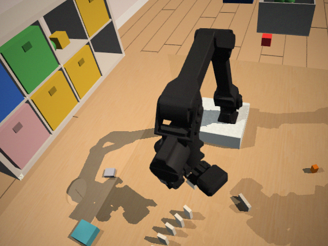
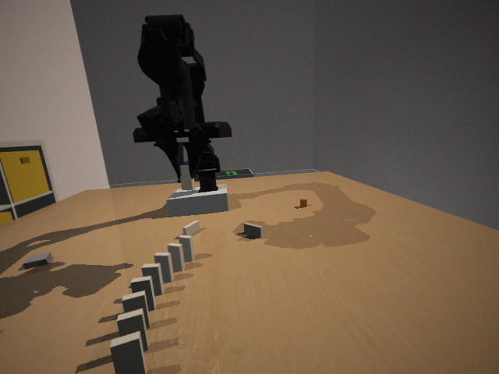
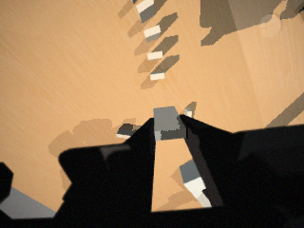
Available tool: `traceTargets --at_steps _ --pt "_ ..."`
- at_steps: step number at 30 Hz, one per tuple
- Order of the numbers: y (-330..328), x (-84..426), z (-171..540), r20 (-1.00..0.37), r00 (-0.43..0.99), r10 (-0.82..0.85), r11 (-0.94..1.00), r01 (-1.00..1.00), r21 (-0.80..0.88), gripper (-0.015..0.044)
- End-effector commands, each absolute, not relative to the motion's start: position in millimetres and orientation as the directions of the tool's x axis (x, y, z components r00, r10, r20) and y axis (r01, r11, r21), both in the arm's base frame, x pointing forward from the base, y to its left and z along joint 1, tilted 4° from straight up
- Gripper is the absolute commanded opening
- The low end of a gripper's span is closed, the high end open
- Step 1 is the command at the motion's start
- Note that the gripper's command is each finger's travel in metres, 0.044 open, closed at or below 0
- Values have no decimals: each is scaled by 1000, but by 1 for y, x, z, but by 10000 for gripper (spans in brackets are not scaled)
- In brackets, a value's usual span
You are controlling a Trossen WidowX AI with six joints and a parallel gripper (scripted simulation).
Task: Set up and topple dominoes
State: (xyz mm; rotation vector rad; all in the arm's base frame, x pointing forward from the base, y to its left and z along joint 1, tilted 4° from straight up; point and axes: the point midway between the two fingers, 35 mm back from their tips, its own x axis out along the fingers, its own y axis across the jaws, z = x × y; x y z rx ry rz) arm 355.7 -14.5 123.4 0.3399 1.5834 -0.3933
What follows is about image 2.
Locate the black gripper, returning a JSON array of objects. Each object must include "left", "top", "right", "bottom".
[{"left": 133, "top": 91, "right": 232, "bottom": 178}]

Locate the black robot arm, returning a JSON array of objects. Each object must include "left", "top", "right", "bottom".
[{"left": 136, "top": 14, "right": 221, "bottom": 192}]

